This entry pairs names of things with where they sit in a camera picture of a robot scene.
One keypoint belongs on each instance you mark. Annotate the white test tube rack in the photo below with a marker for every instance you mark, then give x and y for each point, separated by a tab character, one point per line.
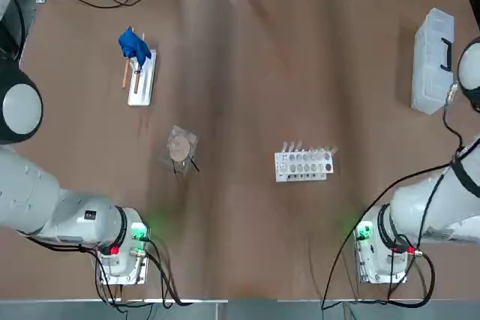
303	164

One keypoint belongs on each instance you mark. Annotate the white rag rack wooden bars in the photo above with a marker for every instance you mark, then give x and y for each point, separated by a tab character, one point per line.
144	87

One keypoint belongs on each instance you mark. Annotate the blue rag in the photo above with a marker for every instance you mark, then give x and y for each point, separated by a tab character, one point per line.
133	44

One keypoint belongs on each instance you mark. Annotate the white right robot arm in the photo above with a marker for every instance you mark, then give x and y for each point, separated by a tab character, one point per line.
423	204

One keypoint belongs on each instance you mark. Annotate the clear plastic compartment box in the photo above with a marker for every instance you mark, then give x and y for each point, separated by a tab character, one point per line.
431	61

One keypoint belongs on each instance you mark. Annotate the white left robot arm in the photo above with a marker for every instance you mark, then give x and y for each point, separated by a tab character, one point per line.
30	192

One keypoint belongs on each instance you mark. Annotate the black tripod stand with gauze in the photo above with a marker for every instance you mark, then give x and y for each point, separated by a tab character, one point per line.
179	145

